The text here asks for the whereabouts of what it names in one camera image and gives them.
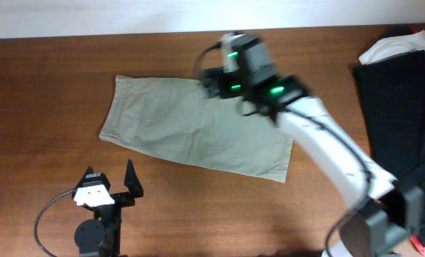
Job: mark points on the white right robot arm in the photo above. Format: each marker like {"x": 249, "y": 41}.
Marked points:
{"x": 381, "y": 211}

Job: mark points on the black folded garment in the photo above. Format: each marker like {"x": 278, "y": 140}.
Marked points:
{"x": 392, "y": 93}

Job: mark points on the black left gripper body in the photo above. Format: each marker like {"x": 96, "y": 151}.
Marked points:
{"x": 118, "y": 198}

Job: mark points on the white folded garment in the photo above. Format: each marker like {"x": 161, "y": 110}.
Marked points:
{"x": 392, "y": 46}

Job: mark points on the khaki green shorts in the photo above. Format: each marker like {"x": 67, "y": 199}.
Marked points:
{"x": 173, "y": 119}

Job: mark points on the red object at corner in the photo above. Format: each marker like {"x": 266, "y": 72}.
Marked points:
{"x": 416, "y": 243}

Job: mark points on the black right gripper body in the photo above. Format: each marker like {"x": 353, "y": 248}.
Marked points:
{"x": 221, "y": 83}

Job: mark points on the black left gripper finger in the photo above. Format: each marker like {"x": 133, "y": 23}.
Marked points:
{"x": 132, "y": 182}
{"x": 87, "y": 179}

